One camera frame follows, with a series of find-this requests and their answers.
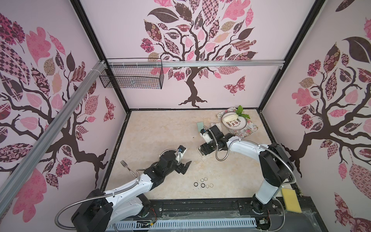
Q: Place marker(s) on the left aluminium rail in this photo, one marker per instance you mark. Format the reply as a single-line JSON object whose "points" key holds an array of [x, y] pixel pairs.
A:
{"points": [[22, 172]]}

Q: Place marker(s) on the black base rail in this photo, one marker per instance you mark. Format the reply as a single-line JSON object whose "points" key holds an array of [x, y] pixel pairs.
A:
{"points": [[242, 206]]}

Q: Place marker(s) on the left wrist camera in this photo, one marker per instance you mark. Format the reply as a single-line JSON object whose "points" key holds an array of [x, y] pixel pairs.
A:
{"points": [[181, 151]]}

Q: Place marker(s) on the black corner frame post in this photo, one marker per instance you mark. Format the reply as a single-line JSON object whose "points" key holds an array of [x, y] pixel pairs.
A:
{"points": [[298, 41]]}

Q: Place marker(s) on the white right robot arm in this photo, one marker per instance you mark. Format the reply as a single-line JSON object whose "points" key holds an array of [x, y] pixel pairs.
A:
{"points": [[276, 167]]}

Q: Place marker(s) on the white toy radish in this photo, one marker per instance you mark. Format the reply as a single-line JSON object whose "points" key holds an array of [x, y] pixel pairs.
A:
{"points": [[238, 113]]}

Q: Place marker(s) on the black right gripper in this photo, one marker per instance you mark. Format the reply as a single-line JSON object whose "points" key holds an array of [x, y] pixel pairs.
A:
{"points": [[208, 146]]}

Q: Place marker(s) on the white round printed plate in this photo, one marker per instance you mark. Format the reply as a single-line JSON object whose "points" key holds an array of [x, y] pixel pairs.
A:
{"points": [[233, 121]]}

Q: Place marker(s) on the mint green box lid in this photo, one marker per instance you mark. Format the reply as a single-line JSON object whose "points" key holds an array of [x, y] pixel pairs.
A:
{"points": [[200, 126]]}

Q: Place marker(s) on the floral rectangular tray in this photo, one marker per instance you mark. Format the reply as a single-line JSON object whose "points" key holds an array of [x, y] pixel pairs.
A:
{"points": [[248, 130]]}

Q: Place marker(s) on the clear plastic ring bag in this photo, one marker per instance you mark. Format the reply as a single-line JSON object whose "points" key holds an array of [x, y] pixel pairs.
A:
{"points": [[217, 124]]}

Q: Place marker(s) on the yellow sponge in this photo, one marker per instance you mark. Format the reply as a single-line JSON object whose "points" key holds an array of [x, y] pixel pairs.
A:
{"points": [[291, 200]]}

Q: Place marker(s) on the silver metal fork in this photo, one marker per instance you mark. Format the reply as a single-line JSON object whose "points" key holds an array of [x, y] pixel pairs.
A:
{"points": [[125, 165]]}

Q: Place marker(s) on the aluminium rail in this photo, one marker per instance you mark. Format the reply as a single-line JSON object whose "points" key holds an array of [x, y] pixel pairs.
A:
{"points": [[22, 172], [174, 64]]}

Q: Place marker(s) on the white slotted cable duct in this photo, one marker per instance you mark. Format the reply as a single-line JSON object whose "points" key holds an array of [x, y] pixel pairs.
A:
{"points": [[185, 224]]}

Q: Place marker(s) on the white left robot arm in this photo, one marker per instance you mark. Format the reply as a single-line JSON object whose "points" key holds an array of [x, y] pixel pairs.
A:
{"points": [[107, 208]]}

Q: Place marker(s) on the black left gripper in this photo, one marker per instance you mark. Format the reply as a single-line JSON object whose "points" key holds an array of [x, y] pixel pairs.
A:
{"points": [[181, 166]]}

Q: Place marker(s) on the rear aluminium rail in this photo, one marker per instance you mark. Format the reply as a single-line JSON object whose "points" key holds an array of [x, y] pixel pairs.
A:
{"points": [[174, 64]]}

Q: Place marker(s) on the black wire basket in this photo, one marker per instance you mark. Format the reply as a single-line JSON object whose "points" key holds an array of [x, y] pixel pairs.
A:
{"points": [[133, 73]]}

